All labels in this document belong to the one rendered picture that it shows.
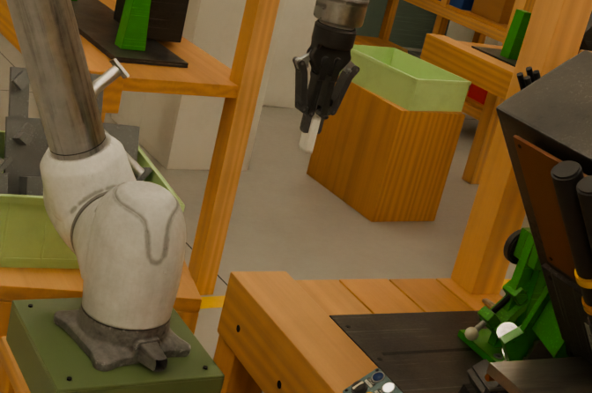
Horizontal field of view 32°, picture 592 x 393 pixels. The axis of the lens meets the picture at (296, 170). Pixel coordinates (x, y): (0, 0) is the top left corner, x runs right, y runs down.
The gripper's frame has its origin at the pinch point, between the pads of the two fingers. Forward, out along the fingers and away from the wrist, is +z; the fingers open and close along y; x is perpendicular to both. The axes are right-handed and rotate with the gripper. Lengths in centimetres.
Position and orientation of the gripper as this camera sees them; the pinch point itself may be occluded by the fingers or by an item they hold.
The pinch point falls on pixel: (309, 132)
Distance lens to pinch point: 184.4
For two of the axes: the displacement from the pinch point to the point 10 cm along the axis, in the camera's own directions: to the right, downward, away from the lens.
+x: 4.5, 3.8, -8.1
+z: -2.3, 9.2, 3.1
